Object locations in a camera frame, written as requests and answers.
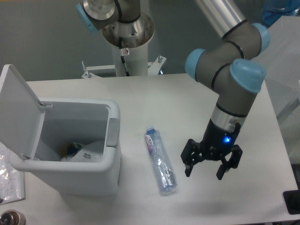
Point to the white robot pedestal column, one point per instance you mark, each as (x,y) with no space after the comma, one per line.
(129,43)

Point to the clear plastic cup with straw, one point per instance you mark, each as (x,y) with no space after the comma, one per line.
(91,153)

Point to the clear plastic bag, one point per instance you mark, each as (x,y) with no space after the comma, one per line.
(12,185)

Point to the white trash can lid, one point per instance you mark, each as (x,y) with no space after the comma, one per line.
(22,115)

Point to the round metal object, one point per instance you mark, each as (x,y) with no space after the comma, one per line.
(12,217)

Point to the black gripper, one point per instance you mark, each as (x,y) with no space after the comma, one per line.
(216,144)

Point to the blue yellow snack wrapper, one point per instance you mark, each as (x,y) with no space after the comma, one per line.
(72,148)

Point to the white trash can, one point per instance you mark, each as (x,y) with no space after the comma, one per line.
(83,121)

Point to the blue water jug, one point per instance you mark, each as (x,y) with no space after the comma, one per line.
(272,10)

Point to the black device at table edge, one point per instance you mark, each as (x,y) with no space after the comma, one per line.
(292,201)

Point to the crushed clear plastic bottle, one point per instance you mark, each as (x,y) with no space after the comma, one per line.
(161,164)

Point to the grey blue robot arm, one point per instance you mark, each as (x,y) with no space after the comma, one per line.
(228,70)

